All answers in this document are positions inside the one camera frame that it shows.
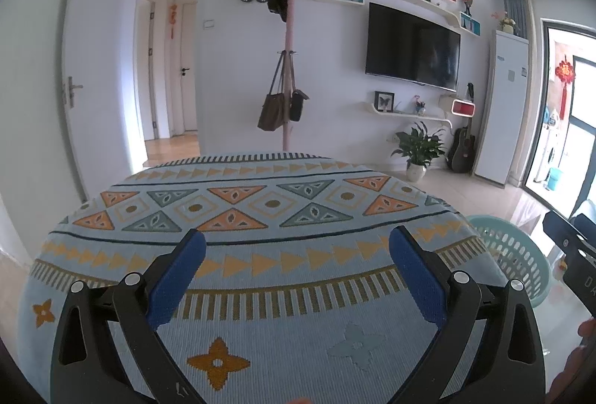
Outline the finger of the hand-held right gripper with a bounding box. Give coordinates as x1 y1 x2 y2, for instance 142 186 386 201
542 209 596 263

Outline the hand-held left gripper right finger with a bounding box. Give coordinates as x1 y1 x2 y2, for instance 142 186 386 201
386 225 546 404

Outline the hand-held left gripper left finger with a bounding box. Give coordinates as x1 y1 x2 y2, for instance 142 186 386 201
49 227 208 404

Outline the teal plastic laundry basket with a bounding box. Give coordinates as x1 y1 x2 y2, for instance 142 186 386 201
466 214 553 309

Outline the black shoulder bag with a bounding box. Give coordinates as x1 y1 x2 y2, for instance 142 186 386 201
289 88 309 122

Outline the person's right hand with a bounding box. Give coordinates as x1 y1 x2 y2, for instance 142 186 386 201
549 318 596 404

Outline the white washing machine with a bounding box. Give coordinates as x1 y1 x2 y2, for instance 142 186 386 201
540 106 566 181

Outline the sliding glass door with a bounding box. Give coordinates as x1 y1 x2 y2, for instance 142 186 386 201
521 18 596 223

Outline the patterned woven blanket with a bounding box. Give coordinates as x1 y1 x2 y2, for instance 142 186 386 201
16 153 513 404

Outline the potted green plant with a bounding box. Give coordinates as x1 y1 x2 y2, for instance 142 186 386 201
390 122 447 182

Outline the black acoustic guitar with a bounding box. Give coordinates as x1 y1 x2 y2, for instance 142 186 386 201
447 118 476 173

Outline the tall white refrigerator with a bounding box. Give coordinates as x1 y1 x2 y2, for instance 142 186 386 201
472 29 530 188

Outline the red knot ornament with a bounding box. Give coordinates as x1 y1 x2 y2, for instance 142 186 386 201
555 55 576 118

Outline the brown tote bag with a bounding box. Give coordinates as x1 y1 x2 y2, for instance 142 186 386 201
257 53 292 132

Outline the white hallway door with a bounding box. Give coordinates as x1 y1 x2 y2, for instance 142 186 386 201
179 1 201 135

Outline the white room door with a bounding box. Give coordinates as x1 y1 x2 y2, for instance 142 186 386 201
60 0 140 202

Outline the flower pot on refrigerator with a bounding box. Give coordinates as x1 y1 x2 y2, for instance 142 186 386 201
494 10 517 35

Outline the small blue box shelf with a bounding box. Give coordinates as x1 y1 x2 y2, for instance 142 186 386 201
460 12 481 36

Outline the blue grey curtain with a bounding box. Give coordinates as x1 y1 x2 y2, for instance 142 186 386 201
500 0 532 37

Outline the pink coat rack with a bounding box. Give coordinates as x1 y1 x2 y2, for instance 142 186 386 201
267 0 324 152

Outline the black cap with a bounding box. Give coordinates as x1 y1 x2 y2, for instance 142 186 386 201
267 0 288 23

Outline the white curved wall shelf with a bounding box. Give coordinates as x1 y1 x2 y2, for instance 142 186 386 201
358 101 453 128

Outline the black butterfly picture frame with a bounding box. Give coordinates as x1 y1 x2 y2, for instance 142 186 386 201
374 90 396 112

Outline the wall-mounted television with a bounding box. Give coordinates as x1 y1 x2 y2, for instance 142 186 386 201
364 2 462 90

